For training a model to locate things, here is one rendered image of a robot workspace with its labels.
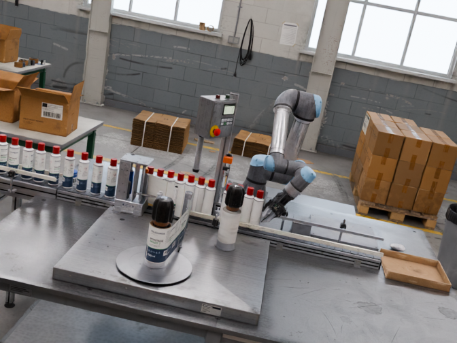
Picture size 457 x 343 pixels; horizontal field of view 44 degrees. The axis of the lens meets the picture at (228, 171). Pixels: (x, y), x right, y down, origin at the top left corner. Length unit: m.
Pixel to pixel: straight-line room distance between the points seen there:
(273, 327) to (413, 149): 4.06
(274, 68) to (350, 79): 1.06
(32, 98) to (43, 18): 4.76
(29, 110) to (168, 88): 4.34
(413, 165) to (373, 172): 0.40
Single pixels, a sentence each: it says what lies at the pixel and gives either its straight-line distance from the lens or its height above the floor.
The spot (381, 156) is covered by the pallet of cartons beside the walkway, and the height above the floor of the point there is 0.64.
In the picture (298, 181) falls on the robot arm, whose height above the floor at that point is 1.19.
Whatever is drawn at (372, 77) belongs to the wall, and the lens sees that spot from 8.12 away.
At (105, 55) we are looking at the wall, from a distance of 8.49.
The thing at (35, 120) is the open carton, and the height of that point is 0.86.
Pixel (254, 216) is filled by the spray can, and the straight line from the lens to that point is 2.80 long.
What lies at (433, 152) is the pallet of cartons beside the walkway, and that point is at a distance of 6.08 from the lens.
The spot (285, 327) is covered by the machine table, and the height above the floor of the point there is 0.83.
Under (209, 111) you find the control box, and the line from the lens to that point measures 2.72.
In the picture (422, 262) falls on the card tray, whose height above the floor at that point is 0.84.
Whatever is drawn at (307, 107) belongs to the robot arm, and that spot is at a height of 1.48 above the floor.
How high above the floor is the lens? 1.99
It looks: 18 degrees down
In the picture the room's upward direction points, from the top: 11 degrees clockwise
